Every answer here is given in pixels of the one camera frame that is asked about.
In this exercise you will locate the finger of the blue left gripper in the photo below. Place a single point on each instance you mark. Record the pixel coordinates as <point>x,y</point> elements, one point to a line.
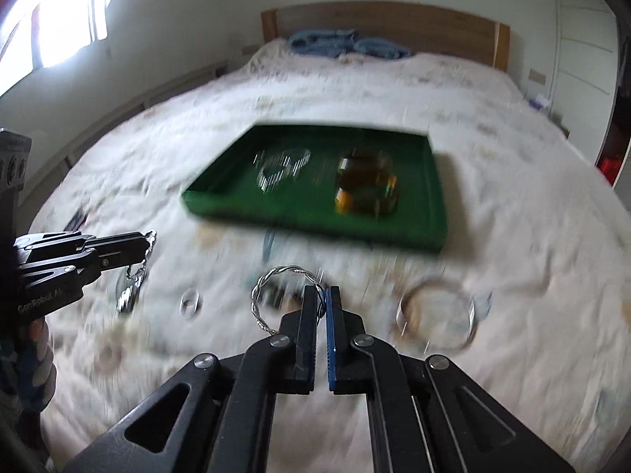
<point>98,254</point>

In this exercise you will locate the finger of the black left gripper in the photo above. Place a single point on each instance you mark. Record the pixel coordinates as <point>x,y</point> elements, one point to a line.
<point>51,244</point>

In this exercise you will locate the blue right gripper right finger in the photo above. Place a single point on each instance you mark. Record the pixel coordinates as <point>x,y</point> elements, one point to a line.
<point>426,415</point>

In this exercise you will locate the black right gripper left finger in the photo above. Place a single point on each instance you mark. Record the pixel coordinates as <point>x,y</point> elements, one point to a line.
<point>213,415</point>

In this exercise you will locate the silver wristwatch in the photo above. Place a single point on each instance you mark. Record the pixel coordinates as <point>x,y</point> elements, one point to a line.
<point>130,281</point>

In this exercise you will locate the thin silver bangle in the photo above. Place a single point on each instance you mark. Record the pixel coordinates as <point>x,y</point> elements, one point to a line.
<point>437,314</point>

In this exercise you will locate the amber orange bangle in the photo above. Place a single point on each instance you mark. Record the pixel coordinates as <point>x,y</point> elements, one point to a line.
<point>375,199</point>

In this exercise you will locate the dark brown bangle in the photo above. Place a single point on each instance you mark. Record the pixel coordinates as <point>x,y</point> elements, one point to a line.
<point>363,168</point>

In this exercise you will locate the dark beaded charm cluster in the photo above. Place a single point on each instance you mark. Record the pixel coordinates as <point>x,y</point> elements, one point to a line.
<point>281,296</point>

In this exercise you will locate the patterned gloved left hand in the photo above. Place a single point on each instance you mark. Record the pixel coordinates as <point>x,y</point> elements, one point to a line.
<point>28,380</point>

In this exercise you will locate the smartphone in red case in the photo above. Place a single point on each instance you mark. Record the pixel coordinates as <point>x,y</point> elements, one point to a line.
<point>77,220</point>

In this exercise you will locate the green rectangular tray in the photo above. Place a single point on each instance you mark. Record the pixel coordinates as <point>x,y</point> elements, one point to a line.
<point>284,175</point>

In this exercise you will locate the window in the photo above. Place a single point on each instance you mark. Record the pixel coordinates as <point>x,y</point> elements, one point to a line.
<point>44,33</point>

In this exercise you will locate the blue folded towel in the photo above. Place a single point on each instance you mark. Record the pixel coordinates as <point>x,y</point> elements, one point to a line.
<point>333,43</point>

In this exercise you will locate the red bag in wardrobe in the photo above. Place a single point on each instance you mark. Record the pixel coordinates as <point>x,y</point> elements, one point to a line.
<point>610,166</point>

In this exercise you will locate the tissue box on nightstand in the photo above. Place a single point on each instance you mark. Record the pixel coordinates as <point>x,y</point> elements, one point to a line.
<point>539,102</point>

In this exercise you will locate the white wardrobe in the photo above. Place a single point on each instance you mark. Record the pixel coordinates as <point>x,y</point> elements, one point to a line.
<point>586,73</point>

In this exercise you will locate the wooden headboard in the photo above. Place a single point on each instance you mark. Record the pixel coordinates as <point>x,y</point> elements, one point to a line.
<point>420,27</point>

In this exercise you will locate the wall socket plate left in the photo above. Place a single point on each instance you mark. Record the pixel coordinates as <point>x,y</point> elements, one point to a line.
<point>250,50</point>

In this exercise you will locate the wall socket plate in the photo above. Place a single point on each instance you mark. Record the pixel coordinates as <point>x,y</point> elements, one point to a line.
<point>537,77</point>
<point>250,50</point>

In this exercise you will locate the wall socket plate right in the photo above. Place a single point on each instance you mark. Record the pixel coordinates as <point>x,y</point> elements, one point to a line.
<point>537,77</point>

